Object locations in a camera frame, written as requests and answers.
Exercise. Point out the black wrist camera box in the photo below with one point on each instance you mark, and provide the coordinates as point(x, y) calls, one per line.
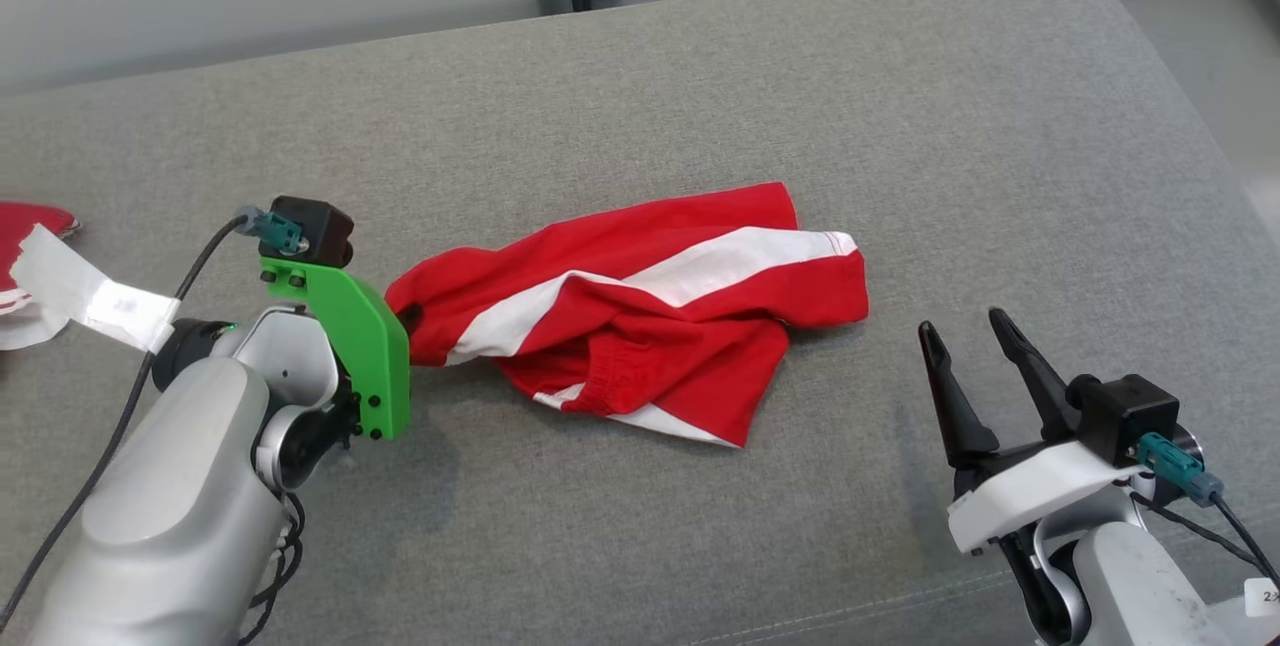
point(1125, 416)
point(315, 226)

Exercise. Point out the grey fabric sofa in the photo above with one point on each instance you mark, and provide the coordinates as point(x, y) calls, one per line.
point(700, 76)

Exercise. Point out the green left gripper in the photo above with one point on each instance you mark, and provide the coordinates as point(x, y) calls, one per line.
point(375, 356)

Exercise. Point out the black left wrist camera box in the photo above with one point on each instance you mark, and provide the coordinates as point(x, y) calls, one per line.
point(315, 226)

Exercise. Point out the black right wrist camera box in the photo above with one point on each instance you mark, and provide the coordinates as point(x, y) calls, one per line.
point(1125, 416)

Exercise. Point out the red Bulls basketball jersey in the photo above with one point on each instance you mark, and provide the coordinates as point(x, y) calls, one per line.
point(60, 276)

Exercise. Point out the white printed sticker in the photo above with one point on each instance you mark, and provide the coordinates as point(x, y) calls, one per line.
point(1263, 598)

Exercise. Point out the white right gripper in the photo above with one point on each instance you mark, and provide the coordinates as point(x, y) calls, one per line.
point(1040, 491)

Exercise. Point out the red shorts with white stripe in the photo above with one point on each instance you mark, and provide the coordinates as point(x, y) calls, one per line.
point(650, 366)

